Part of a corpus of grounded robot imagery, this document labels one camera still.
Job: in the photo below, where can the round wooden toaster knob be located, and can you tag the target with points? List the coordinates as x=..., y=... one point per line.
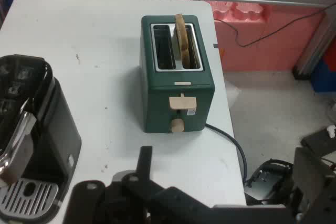
x=177, y=125

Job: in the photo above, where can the blue plastic box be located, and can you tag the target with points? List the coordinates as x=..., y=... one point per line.
x=324, y=79

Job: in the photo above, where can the black metal equipment box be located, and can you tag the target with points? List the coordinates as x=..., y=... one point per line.
x=315, y=176

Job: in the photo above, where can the slanted aluminium frame post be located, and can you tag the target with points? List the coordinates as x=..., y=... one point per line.
x=313, y=51

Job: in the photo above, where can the dark green two-slot toaster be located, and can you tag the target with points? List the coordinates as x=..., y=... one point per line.
x=173, y=82

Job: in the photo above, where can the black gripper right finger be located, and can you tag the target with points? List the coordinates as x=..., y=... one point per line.
x=145, y=161

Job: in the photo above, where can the metal slotted drip tray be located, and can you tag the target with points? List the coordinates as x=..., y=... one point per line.
x=29, y=195

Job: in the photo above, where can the chrome coffee machine lever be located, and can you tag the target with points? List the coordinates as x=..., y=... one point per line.
x=18, y=137

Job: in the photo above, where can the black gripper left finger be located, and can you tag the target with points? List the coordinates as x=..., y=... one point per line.
x=86, y=200

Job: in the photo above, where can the large pink foam block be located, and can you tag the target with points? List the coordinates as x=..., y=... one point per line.
x=265, y=43

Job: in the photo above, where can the black capsule coffee machine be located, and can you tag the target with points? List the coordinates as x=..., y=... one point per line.
x=39, y=119

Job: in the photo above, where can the brown toast slice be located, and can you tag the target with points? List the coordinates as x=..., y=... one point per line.
x=182, y=40

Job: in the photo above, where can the red plastic box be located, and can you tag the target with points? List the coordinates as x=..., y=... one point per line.
x=331, y=57

